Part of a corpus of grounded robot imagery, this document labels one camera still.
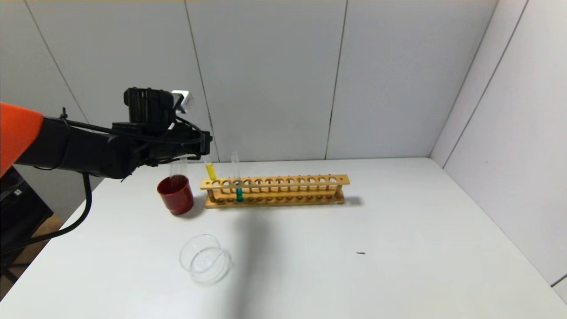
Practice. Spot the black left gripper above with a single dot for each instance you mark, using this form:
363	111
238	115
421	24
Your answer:
205	141

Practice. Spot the yellow pigment test tube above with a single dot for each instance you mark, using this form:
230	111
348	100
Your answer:
211	170

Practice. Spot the blue pigment test tube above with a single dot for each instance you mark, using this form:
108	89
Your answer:
239	195

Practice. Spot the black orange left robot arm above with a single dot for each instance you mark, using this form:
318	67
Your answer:
66	146

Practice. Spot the wooden test tube rack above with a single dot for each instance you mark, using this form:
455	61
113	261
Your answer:
283	187

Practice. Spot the red cup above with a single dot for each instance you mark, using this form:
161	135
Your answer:
176	201

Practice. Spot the clear glass petri dish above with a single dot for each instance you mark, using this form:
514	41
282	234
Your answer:
203	261

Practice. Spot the black furniture beside table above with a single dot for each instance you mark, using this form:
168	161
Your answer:
22	212

